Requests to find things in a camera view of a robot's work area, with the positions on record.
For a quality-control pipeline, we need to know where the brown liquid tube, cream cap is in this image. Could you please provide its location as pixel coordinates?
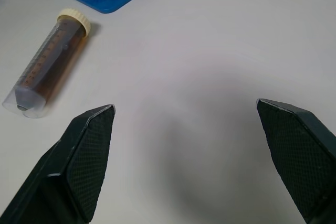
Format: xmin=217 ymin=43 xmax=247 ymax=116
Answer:
xmin=2 ymin=8 xmax=92 ymax=118

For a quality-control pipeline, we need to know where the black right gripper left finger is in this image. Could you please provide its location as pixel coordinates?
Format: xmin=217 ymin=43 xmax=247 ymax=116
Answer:
xmin=0 ymin=104 xmax=116 ymax=224

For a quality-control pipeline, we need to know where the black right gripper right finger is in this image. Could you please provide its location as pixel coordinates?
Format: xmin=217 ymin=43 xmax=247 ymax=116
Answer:
xmin=256 ymin=98 xmax=336 ymax=224

